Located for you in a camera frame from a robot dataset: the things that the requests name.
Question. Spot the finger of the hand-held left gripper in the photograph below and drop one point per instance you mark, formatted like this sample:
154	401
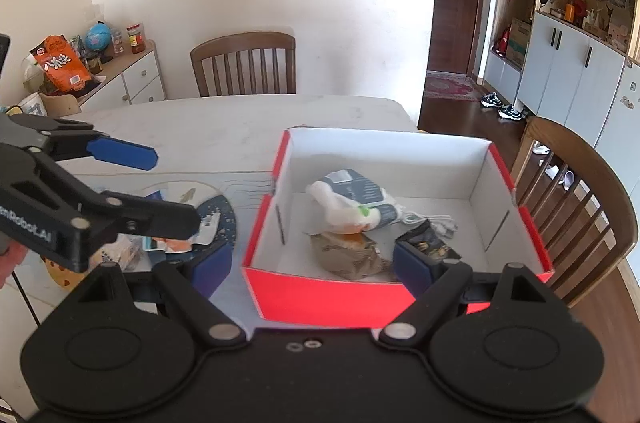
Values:
122	153
165	220

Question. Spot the white printed pouch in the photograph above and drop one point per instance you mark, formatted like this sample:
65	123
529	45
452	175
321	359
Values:
31	105

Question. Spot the white drawer cabinet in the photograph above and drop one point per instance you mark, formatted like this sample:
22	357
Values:
140	75

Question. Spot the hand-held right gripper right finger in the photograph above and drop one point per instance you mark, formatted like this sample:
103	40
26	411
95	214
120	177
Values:
410	268

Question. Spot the grey wall cabinet unit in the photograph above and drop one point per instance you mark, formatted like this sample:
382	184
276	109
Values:
575	68

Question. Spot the orange bottle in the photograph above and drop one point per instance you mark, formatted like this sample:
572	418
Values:
571	11

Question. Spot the gold foil wrapper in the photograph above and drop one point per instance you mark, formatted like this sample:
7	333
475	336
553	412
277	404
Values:
345	258

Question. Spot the black snack packet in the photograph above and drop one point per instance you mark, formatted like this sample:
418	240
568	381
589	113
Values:
430	248

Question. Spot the clear glass jar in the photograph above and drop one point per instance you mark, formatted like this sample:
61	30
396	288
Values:
118	41

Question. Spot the orange snack bag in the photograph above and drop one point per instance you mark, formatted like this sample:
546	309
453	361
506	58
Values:
62	65

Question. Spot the white plastic bag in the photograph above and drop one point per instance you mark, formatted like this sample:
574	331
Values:
335	208

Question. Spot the white marble desktop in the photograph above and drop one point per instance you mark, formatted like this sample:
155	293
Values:
225	128

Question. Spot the person's left hand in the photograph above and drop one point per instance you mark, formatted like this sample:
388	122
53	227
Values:
11	265

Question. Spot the blue globe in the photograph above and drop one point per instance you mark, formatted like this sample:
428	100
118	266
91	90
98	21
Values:
97	37

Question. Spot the white slipper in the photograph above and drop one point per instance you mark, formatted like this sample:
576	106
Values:
541	148
551	171
569	179

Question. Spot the wooden slat-back chair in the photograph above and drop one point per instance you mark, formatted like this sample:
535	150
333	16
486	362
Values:
590	148
240	45

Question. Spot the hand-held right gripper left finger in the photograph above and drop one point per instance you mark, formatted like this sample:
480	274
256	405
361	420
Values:
212	270

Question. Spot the red jar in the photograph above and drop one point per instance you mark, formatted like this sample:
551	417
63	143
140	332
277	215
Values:
135	40

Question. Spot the small red bag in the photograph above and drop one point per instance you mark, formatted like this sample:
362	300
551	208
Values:
502	43

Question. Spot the black and white sneaker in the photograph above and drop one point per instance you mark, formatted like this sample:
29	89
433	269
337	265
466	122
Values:
491	100
510	112

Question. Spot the brown cardboard carton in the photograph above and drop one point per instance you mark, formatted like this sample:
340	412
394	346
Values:
521	43

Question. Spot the red and white cardboard box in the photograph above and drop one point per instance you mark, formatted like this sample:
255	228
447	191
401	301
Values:
325	303

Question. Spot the red patterned rug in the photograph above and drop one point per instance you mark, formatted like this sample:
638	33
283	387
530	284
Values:
450	87

